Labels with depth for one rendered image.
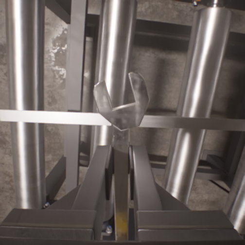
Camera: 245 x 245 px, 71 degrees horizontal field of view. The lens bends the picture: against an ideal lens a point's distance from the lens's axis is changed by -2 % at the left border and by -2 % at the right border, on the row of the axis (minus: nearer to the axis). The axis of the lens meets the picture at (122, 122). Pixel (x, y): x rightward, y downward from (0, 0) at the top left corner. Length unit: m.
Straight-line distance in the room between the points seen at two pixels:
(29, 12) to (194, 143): 0.66
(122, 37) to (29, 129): 0.43
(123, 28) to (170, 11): 1.03
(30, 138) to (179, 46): 1.25
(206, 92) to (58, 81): 1.22
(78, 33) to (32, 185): 0.59
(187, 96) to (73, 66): 0.42
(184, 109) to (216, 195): 1.54
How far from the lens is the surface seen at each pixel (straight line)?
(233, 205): 0.90
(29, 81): 0.65
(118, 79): 0.56
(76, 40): 0.72
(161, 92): 1.51
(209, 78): 0.61
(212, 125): 0.64
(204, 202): 2.08
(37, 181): 0.78
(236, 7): 0.84
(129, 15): 0.59
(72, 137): 0.77
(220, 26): 0.63
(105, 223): 0.84
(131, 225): 0.89
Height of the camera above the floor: 1.47
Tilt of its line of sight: 75 degrees down
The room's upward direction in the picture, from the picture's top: 176 degrees counter-clockwise
